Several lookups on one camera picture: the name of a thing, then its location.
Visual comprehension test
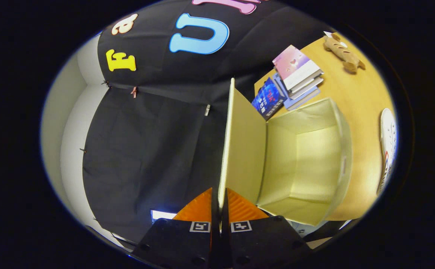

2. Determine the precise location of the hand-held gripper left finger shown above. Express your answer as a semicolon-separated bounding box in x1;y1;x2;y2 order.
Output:
132;187;220;269

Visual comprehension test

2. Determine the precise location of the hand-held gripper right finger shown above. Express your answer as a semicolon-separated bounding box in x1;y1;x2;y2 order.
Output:
221;188;312;269

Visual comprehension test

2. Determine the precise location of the green fabric storage box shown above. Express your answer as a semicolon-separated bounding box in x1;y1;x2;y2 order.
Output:
217;78;353;227

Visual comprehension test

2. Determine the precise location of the white striped canvas shoe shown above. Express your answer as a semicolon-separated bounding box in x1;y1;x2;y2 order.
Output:
376;108;398;195

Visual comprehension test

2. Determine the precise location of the dark blue book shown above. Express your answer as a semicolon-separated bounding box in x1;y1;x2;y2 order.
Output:
252;77;287;121

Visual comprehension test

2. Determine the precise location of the lavender blue book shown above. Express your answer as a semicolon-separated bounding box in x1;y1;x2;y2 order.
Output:
273;73;321;111

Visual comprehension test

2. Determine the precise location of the grey book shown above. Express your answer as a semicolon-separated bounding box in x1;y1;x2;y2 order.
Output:
289;77;324;99

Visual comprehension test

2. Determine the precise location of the pink cover book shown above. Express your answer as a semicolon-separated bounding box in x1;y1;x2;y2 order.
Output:
272;45;323;90

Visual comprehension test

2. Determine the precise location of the brown plush toy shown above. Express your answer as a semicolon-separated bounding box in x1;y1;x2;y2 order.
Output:
323;32;366;73

